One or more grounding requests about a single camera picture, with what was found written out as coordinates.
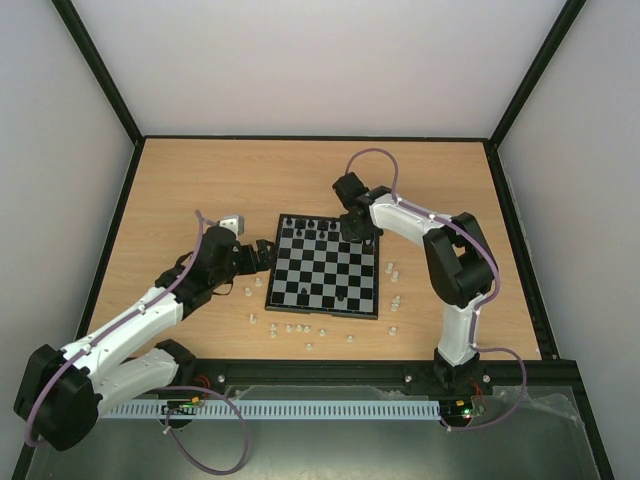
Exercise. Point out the black aluminium frame rail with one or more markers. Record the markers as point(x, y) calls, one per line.
point(411, 377)

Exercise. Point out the light blue cable duct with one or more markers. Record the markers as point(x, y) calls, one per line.
point(156, 409)

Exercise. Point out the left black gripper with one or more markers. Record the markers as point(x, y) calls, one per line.
point(265, 259)

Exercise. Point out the black white chessboard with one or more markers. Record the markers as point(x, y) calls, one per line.
point(326, 269)

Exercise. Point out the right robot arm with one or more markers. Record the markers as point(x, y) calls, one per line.
point(462, 270)

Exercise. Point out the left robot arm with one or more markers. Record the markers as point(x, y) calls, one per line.
point(65, 391)

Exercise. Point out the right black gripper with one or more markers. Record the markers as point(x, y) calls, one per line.
point(357, 228)

